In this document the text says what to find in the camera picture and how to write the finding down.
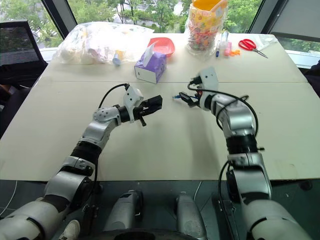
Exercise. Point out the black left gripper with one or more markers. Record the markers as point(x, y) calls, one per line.
point(137, 113)

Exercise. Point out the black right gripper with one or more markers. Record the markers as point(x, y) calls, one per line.
point(196, 83)

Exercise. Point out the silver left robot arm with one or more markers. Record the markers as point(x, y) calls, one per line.
point(98, 130)

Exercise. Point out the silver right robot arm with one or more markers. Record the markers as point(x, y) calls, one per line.
point(240, 120)

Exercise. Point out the dark rounded robot base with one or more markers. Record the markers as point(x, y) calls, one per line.
point(150, 235)

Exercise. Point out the purple tissue box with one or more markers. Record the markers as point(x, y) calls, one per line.
point(150, 67)

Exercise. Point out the blue pen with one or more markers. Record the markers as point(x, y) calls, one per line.
point(218, 48)

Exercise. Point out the small blue yellow bottle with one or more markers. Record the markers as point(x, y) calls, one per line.
point(117, 58)

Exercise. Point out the pink plastic bowl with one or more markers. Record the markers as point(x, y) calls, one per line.
point(163, 46)

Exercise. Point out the orange plastic clip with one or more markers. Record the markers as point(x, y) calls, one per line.
point(235, 52)

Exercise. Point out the bag of colourful candy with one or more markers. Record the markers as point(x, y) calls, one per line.
point(205, 30)

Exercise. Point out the clear bag of white items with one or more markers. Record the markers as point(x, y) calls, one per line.
point(100, 42)

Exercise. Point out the clear plastic wrapper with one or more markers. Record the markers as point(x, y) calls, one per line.
point(266, 40)

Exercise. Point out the silver robot leg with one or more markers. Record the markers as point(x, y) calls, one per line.
point(188, 215)
point(126, 212)

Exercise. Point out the person in dark clothes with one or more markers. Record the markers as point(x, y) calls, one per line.
point(313, 80)

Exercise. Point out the black mesh office chair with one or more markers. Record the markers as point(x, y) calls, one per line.
point(17, 47)

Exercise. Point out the white shoe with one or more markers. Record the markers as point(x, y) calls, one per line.
point(71, 230)

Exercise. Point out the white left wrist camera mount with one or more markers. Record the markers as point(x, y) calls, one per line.
point(132, 97)

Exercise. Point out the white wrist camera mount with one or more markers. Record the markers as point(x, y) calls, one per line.
point(132, 97)
point(209, 77)

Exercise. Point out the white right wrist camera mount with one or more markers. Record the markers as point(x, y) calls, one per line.
point(209, 77)

